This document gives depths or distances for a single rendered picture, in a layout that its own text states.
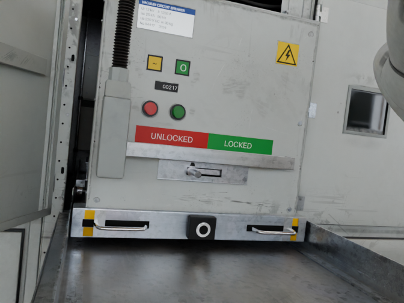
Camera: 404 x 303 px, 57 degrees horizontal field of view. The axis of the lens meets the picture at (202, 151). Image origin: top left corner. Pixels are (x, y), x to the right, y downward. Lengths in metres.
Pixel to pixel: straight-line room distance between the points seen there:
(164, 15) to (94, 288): 0.54
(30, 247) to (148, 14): 0.68
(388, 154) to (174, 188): 0.85
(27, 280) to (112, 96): 0.63
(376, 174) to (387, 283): 0.69
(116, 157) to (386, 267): 0.52
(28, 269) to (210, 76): 0.70
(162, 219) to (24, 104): 0.43
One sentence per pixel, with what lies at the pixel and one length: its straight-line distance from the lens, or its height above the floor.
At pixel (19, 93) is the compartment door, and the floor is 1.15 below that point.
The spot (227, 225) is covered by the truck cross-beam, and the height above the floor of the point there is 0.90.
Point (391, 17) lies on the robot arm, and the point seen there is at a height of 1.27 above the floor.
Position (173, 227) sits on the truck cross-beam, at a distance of 0.82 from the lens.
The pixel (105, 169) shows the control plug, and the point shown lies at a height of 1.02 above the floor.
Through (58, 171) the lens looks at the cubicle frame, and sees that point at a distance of 1.06.
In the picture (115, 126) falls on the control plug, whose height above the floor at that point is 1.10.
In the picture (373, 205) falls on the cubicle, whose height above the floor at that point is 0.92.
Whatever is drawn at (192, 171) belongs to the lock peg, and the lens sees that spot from 0.79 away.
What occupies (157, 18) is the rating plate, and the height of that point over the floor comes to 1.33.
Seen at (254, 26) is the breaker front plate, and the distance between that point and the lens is 0.88.
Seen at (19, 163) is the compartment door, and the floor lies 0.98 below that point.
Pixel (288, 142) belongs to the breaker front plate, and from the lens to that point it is 0.90.
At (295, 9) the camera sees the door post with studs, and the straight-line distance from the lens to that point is 1.27.
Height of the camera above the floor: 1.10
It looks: 3 degrees down
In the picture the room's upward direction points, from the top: 6 degrees clockwise
